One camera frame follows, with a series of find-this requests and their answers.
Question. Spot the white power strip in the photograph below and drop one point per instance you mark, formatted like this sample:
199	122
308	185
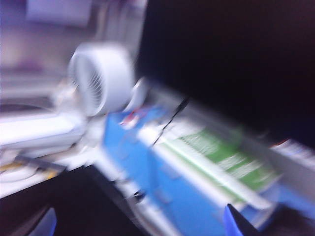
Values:
41	132

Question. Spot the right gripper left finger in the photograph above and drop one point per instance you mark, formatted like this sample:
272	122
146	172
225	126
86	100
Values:
45	223

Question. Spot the black closed laptop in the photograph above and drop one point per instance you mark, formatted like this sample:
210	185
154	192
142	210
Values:
73	204

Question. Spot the white desk fan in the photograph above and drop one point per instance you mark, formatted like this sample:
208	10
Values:
103	78

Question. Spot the small white round object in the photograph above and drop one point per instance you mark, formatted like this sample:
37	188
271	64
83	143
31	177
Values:
137	94

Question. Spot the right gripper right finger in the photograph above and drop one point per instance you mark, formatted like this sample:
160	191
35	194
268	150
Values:
236	223

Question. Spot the black monitor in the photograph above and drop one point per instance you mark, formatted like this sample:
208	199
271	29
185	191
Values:
233	61

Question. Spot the grey USB hub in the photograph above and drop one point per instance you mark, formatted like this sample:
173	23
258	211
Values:
41	163

